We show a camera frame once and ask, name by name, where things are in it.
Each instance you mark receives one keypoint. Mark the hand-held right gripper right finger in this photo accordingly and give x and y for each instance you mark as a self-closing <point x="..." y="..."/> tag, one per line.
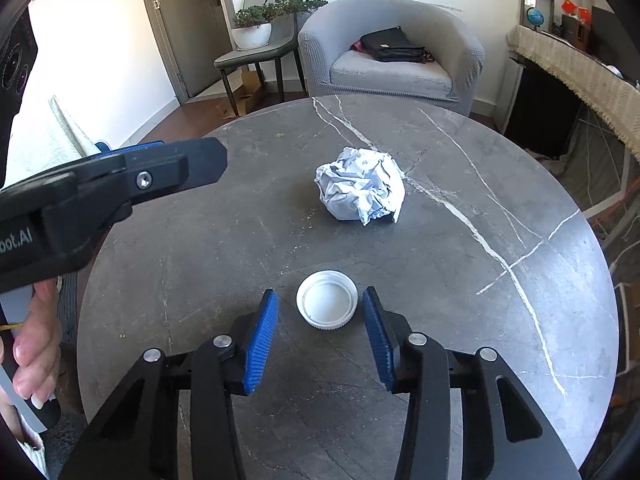
<point x="377" y="340"/>

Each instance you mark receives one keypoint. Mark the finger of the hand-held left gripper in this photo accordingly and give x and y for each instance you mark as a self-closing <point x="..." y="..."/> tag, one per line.
<point x="170" y="167"/>

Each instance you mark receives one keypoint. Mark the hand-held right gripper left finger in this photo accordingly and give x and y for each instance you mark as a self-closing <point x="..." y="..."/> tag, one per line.
<point x="260" y="345"/>

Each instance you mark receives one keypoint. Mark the white bottle cap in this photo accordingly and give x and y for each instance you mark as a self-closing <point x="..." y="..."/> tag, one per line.
<point x="327" y="302"/>

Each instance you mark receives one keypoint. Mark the person's left hand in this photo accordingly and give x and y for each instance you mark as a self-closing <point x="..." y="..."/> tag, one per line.
<point x="42" y="350"/>

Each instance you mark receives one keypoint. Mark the white textured cloth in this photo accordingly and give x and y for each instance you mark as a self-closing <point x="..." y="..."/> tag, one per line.
<point x="70" y="125"/>

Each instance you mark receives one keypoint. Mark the grey door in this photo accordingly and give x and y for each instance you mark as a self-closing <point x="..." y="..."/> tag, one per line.
<point x="185" y="35"/>

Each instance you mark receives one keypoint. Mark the grey dining chair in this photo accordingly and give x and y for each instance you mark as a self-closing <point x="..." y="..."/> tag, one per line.
<point x="255" y="57"/>

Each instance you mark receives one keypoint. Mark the crumpled white paper ball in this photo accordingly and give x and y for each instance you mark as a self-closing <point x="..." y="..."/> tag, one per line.
<point x="360" y="185"/>

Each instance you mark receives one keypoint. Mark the potted plant in white pot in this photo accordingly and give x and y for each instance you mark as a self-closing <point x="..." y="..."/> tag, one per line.
<point x="252" y="35"/>

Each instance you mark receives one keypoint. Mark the grey armchair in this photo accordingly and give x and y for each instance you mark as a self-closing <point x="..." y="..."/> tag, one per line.
<point x="395" y="80"/>

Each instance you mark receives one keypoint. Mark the black handbag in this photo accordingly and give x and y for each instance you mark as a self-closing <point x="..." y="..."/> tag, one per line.
<point x="392" y="45"/>

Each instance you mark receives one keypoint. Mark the black cabinet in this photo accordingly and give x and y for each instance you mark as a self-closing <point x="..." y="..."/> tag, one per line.
<point x="540" y="110"/>

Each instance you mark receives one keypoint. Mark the beige fringed tablecloth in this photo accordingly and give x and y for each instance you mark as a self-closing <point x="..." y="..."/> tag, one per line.
<point x="575" y="70"/>

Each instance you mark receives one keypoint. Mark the small blue globe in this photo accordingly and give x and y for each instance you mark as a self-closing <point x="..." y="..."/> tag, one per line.
<point x="536" y="17"/>

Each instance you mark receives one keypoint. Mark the framed mirror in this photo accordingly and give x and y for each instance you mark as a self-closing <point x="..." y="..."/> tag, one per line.
<point x="542" y="0"/>

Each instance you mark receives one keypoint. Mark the black monitor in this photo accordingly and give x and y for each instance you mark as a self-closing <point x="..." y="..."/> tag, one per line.
<point x="607" y="35"/>

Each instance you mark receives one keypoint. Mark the small red flags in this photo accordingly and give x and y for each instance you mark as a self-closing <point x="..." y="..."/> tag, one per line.
<point x="575" y="6"/>

